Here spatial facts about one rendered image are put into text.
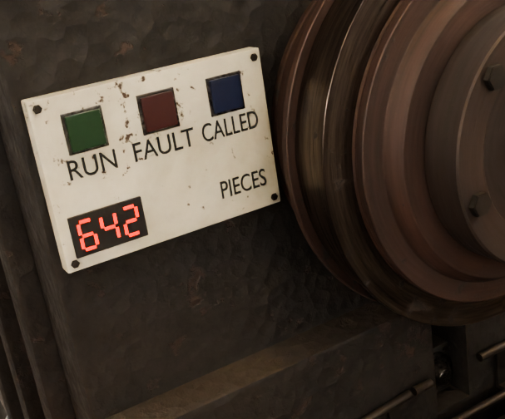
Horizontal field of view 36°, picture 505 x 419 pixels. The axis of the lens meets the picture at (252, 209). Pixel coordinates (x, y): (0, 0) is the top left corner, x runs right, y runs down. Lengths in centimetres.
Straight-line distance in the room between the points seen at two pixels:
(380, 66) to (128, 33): 26
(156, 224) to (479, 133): 34
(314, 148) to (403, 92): 10
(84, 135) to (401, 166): 31
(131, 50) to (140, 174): 13
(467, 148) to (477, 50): 9
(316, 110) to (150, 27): 19
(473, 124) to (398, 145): 7
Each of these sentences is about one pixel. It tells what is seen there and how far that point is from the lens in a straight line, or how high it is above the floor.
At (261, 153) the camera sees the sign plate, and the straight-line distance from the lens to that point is 88.
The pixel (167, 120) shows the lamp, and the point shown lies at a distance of 81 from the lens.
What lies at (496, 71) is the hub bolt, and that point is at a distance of 77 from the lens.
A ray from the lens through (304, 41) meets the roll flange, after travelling 81.
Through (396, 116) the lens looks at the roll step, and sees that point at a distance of 77.
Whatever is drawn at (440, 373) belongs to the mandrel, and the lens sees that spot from 113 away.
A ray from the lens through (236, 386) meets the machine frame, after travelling 92.
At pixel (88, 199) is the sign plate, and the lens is 80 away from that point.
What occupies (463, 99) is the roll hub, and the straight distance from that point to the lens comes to 76.
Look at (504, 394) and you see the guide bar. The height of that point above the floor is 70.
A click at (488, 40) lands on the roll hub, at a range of 78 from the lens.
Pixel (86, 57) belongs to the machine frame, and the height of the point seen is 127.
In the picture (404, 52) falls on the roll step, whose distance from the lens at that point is 79.
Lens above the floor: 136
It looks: 20 degrees down
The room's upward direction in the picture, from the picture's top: 9 degrees counter-clockwise
